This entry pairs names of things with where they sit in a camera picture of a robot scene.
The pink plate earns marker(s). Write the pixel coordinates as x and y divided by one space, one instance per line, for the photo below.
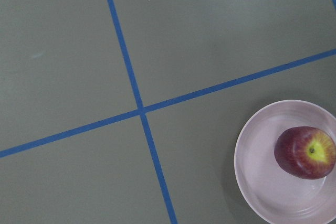
272 193

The red apple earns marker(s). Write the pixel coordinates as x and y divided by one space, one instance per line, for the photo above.
305 152

